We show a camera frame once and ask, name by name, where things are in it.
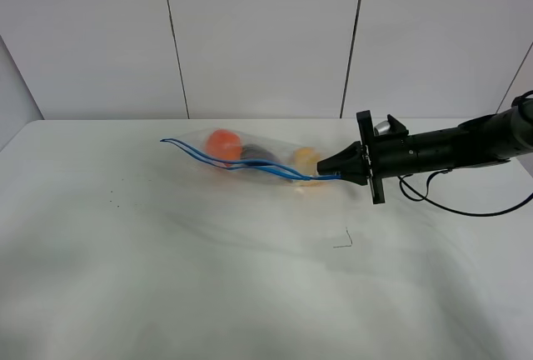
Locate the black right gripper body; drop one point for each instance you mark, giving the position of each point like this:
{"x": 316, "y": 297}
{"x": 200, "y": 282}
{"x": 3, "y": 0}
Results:
{"x": 385, "y": 155}

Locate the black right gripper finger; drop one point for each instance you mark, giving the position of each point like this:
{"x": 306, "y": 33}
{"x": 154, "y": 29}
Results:
{"x": 353, "y": 190}
{"x": 348, "y": 161}

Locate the clear zip bag blue seal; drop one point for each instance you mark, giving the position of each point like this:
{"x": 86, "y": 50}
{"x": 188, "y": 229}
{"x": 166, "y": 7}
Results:
{"x": 192, "y": 147}

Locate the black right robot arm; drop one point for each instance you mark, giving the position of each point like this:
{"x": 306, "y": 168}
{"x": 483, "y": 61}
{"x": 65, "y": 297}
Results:
{"x": 480, "y": 142}

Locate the yellow pear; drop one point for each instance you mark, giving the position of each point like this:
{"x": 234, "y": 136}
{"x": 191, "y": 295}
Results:
{"x": 305, "y": 160}

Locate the purple eggplant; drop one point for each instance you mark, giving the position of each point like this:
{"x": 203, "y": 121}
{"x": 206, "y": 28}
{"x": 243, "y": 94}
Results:
{"x": 258, "y": 155}

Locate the orange tomato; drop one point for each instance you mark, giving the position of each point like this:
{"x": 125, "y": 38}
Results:
{"x": 224, "y": 145}

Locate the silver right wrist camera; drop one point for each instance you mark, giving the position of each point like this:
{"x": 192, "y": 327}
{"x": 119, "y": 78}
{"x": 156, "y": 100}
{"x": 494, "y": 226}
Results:
{"x": 382, "y": 128}

